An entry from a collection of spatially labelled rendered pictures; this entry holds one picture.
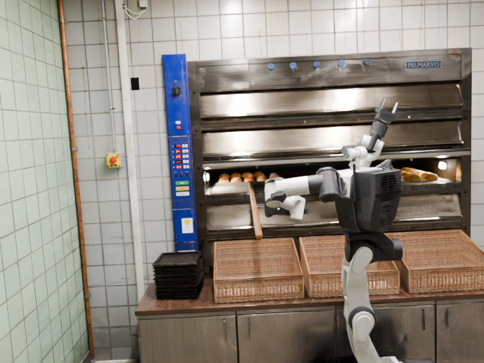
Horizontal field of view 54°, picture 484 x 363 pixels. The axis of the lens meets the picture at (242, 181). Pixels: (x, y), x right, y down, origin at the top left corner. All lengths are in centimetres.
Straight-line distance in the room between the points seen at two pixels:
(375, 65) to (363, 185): 130
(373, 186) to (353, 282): 53
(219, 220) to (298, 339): 96
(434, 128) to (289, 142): 102
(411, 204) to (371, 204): 124
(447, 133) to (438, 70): 44
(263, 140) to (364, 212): 117
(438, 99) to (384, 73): 40
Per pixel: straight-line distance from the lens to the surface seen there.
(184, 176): 328
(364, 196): 235
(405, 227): 356
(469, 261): 361
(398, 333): 316
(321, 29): 339
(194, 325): 299
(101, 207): 345
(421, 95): 352
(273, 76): 332
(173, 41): 335
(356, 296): 258
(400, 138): 346
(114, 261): 352
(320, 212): 338
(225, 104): 328
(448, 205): 364
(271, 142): 328
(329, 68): 337
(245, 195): 331
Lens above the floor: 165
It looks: 7 degrees down
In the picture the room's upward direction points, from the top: 3 degrees counter-clockwise
